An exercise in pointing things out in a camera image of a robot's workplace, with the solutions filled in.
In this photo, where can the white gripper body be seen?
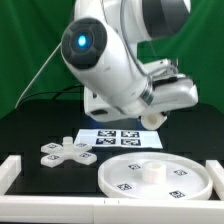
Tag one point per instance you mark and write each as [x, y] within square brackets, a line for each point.
[175, 95]

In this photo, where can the white round table top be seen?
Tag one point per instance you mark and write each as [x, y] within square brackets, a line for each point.
[154, 176]

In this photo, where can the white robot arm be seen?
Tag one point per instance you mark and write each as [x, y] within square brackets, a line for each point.
[99, 47]

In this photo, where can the white marker sheet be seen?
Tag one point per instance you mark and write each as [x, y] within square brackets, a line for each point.
[119, 138]

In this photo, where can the white cross table base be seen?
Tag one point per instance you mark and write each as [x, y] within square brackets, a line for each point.
[56, 154]

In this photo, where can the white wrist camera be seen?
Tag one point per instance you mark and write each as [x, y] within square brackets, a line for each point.
[161, 69]

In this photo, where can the white frame right block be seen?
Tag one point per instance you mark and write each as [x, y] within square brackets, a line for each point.
[216, 172]

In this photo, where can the white frame block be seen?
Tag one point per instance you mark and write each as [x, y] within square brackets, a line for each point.
[216, 172]
[9, 170]

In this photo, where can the white frame left block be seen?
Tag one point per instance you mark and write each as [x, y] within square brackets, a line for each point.
[9, 170]

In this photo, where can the white frame front bar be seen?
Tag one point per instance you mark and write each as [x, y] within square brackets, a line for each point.
[73, 210]

